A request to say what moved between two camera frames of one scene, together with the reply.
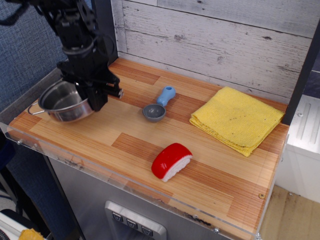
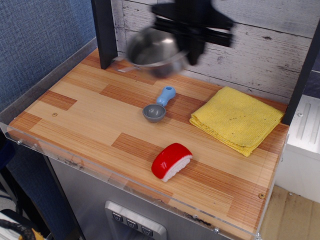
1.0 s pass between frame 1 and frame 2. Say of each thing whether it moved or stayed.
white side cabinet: stayed
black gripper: moved
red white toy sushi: stayed
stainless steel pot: moved
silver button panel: stayed
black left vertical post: stayed
